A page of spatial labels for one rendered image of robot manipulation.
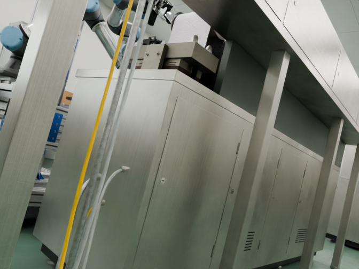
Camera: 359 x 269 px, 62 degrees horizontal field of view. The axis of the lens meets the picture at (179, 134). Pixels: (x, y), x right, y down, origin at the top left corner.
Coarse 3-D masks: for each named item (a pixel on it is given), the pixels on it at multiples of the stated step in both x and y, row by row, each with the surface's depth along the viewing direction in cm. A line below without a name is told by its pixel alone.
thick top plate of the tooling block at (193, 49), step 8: (144, 48) 125; (168, 48) 116; (176, 48) 113; (184, 48) 110; (192, 48) 108; (200, 48) 110; (168, 56) 115; (176, 56) 112; (184, 56) 109; (192, 56) 107; (200, 56) 111; (208, 56) 114; (192, 64) 115; (200, 64) 112; (208, 64) 115; (216, 64) 119; (208, 72) 120
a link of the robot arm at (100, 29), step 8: (88, 24) 172; (96, 24) 170; (104, 24) 173; (96, 32) 173; (104, 32) 172; (104, 40) 172; (112, 40) 173; (112, 48) 172; (112, 56) 173; (120, 56) 173
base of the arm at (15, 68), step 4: (12, 56) 164; (12, 60) 163; (16, 60) 163; (20, 60) 164; (8, 64) 163; (12, 64) 162; (16, 64) 163; (20, 64) 164; (4, 68) 162; (8, 68) 161; (12, 68) 163; (16, 68) 162; (12, 72) 161; (16, 72) 162
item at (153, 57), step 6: (150, 48) 120; (156, 48) 117; (162, 48) 115; (150, 54) 119; (156, 54) 116; (162, 54) 115; (144, 60) 120; (150, 60) 118; (156, 60) 116; (162, 60) 115; (144, 66) 119; (150, 66) 117; (156, 66) 115
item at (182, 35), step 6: (174, 30) 146; (180, 30) 143; (186, 30) 140; (192, 30) 138; (198, 30) 135; (204, 30) 133; (174, 36) 145; (180, 36) 142; (186, 36) 139; (198, 36) 135; (204, 36) 132; (168, 42) 146; (174, 42) 144; (180, 42) 141; (198, 42) 134; (204, 42) 132
